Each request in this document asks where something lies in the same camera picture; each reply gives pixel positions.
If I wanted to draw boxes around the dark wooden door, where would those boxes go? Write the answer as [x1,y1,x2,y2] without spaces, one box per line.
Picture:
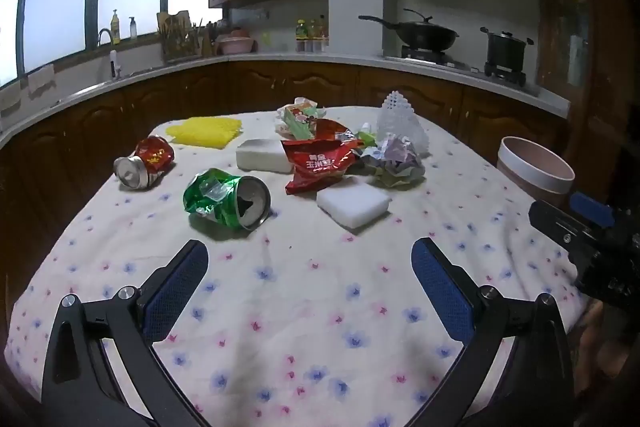
[537,0,632,178]

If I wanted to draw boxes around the pink plastic basin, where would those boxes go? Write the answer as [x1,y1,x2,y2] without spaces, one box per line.
[218,36,257,56]

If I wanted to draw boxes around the red snack bag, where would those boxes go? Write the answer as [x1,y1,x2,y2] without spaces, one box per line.
[280,119,365,195]

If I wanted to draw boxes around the green spout pouch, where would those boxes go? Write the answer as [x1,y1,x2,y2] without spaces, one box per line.
[356,123,381,148]

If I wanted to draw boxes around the wooden base cabinets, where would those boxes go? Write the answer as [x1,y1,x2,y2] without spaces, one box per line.
[0,59,571,268]

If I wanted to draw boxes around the yellow mesh cloth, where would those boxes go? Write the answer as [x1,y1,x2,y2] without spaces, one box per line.
[165,117,243,150]

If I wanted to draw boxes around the hanging white towel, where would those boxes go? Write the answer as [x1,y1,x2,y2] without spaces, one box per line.
[0,82,22,118]
[27,64,56,100]

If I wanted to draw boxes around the pink bin with white rim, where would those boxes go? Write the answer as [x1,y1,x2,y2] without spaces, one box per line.
[496,136,576,208]

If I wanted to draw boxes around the white floral tablecloth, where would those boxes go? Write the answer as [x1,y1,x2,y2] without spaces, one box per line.
[4,106,601,427]

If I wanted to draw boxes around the white foam fruit net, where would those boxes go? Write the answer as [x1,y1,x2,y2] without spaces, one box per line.
[376,92,431,158]

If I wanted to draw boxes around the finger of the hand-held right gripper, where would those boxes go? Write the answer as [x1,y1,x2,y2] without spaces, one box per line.
[570,192,616,229]
[529,199,598,259]

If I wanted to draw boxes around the green-red snack wrapper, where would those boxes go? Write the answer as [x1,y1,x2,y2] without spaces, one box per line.
[276,97,328,140]

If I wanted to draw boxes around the black cooking pot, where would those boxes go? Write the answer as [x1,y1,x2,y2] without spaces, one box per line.
[480,27,535,68]

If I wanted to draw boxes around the crumpled purple-green wrapper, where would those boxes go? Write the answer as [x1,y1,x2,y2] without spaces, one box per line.
[360,134,426,190]

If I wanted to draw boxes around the knife block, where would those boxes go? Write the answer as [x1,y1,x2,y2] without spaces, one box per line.
[200,19,221,56]

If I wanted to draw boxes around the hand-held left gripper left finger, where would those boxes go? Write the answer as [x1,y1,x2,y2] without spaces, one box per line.
[41,239,211,427]

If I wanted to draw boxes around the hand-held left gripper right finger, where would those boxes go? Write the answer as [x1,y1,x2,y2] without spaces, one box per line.
[400,237,576,427]

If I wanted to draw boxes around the light kitchen counter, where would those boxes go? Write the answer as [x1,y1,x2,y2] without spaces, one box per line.
[0,49,571,148]

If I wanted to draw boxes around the white foam block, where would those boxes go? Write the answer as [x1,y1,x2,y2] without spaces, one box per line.
[235,138,296,174]
[316,177,392,229]

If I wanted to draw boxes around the crushed red drink can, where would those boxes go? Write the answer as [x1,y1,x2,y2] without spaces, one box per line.
[113,135,176,190]

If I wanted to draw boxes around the gas stove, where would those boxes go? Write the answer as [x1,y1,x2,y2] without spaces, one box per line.
[387,46,540,88]

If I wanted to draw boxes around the crushed green drink can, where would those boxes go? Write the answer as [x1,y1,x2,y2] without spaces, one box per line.
[182,168,272,232]

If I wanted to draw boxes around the black wok with lid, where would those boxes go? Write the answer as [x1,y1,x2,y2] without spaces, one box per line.
[358,9,460,50]

